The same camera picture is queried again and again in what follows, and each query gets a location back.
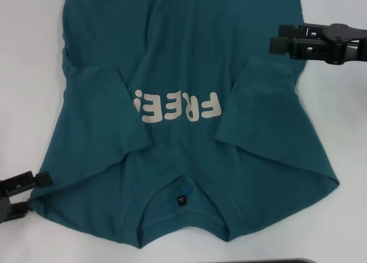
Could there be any teal t-shirt with white print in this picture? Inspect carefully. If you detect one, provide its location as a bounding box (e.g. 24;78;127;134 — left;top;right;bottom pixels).
28;0;341;242

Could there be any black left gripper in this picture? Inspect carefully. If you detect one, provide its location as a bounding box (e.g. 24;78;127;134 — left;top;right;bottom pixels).
0;172;54;224

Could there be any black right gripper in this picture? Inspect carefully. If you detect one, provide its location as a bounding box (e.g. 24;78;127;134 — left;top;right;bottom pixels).
269;23;367;65

